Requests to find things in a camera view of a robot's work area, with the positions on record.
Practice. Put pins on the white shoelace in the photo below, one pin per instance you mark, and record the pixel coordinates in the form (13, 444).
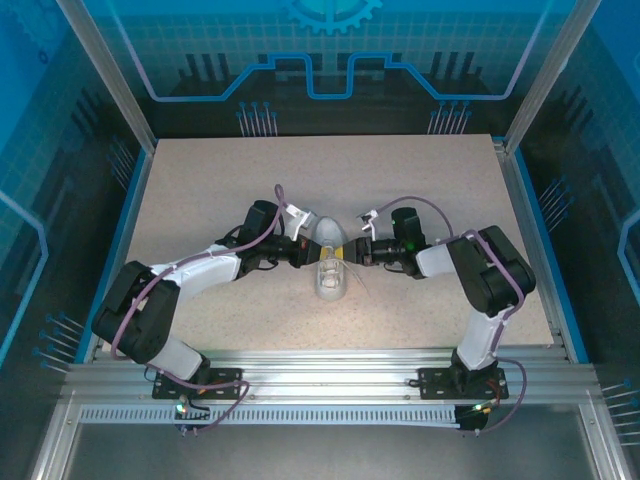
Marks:
(330, 274)

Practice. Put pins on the white shoe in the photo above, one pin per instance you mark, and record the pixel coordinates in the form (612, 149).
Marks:
(330, 290)

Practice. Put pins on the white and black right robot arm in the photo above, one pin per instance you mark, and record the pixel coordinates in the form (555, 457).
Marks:
(435, 260)

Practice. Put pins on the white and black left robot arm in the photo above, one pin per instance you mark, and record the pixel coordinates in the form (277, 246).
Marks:
(200, 270)

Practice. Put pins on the black controller board with LED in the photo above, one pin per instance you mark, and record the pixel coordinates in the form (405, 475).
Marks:
(472, 420)
(192, 412)

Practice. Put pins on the blue table edge strip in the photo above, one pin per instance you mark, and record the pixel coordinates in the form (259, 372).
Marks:
(575, 345)
(86, 350)

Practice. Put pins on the aluminium frame rail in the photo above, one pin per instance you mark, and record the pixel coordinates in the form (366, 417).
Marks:
(325, 372)

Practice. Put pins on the aluminium side rail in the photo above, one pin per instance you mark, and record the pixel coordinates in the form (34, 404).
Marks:
(532, 240)

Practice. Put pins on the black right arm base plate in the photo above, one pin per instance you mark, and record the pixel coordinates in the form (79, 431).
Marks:
(432, 382)

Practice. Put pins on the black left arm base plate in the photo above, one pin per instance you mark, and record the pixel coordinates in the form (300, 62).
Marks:
(225, 377)

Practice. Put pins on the aluminium upright post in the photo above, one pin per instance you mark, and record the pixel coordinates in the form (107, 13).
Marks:
(110, 80)
(550, 75)

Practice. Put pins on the aluminium lower frame beam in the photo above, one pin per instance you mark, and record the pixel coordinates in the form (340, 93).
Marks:
(56, 440)
(606, 440)

